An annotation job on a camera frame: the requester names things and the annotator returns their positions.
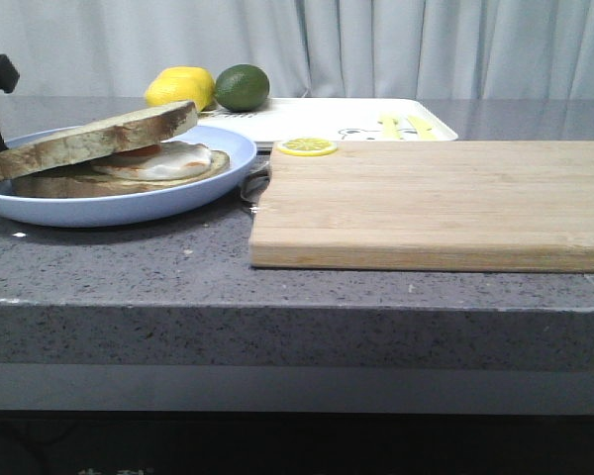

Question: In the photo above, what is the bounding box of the bread slice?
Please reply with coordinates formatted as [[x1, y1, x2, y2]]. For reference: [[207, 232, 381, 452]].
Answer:
[[0, 100, 198, 181], [11, 150, 231, 198]]

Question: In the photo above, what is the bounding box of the light blue round plate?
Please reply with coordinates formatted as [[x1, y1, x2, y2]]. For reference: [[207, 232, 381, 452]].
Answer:
[[0, 126, 257, 228]]

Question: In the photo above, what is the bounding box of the white rectangular tray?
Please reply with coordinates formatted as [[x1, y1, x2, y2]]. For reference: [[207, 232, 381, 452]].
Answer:
[[199, 98, 458, 149]]

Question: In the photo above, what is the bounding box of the rear yellow lemon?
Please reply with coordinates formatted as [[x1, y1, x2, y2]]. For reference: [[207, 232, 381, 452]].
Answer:
[[157, 65, 215, 111]]

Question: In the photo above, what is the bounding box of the yellow lemon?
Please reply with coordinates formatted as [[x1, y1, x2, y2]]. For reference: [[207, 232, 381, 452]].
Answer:
[[157, 65, 215, 111], [144, 77, 212, 111]]

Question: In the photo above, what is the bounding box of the front yellow lemon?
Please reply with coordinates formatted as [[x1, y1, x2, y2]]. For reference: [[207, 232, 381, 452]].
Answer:
[[144, 77, 212, 111]]

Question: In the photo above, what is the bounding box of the fried egg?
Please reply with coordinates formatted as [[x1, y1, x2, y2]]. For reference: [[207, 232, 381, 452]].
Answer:
[[90, 141, 212, 181]]

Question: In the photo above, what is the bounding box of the green lime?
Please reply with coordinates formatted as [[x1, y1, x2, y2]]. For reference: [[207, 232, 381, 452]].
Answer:
[[214, 64, 270, 112]]

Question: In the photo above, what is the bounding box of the lemon slice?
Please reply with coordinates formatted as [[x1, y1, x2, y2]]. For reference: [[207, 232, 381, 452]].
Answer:
[[276, 138, 338, 156]]

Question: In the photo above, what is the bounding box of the grey-white curtain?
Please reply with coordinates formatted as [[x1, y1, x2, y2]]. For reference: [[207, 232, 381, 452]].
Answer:
[[0, 1, 594, 100]]

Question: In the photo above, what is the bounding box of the wooden cutting board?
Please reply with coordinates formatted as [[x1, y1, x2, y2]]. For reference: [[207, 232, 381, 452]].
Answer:
[[249, 141, 594, 273]]

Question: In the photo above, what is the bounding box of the metal cutting board handle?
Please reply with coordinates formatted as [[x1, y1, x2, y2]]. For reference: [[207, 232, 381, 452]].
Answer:
[[240, 166, 271, 205]]

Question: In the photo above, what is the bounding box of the yellow-handled utensil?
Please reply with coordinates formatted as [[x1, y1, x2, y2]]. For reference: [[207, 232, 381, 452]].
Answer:
[[378, 113, 401, 141], [407, 115, 437, 141]]

